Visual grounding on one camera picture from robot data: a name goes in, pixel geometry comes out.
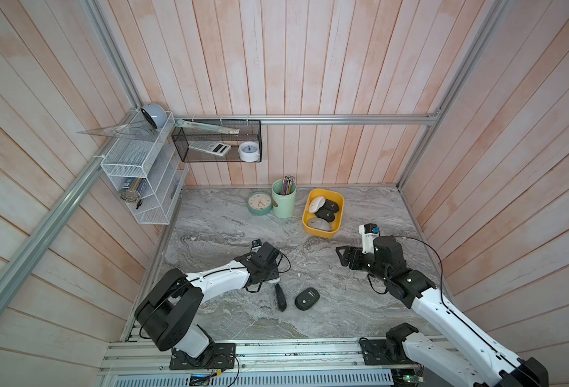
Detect yellow storage box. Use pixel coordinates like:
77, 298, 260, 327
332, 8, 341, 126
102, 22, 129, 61
302, 189, 345, 239

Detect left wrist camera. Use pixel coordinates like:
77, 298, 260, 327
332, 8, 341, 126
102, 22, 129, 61
251, 240, 263, 253

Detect pens in cup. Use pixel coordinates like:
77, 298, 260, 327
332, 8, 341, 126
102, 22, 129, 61
281, 175, 295, 196

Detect black mouse bottom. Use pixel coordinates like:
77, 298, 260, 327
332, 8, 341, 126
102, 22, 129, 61
294, 287, 320, 311

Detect black mouse top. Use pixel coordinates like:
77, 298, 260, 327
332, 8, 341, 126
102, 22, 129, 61
314, 208, 335, 223

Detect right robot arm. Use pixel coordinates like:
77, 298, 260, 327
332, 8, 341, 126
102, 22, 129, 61
336, 233, 549, 386

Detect binder clips jar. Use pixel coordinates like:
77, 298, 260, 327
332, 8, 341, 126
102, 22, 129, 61
118, 177, 144, 203

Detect green round clock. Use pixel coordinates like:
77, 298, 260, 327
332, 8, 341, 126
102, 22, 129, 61
247, 192, 273, 216

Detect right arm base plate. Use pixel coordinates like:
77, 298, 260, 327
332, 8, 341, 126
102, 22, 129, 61
358, 337, 421, 366

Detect grey white mouse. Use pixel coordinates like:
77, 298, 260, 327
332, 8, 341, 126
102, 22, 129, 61
307, 218, 332, 232

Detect green pen cup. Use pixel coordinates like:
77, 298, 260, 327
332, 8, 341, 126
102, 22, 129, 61
272, 179, 297, 219

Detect clear triangle ruler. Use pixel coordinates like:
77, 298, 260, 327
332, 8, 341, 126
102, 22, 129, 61
79, 119, 159, 141

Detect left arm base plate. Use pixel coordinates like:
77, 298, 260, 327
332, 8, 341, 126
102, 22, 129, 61
169, 343, 236, 371

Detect white calculator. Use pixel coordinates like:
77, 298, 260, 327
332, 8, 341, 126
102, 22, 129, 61
189, 140, 231, 157

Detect white tape roll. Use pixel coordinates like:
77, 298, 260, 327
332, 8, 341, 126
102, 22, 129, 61
238, 141, 261, 163

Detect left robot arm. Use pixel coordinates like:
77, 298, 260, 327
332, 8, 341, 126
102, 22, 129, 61
135, 242, 289, 358

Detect white wire shelf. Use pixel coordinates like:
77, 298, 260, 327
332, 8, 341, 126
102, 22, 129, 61
101, 111, 188, 225

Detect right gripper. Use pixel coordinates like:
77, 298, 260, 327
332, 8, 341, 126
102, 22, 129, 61
335, 244, 389, 284

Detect black wire basket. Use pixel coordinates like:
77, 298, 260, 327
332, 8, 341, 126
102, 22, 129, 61
172, 119, 263, 163

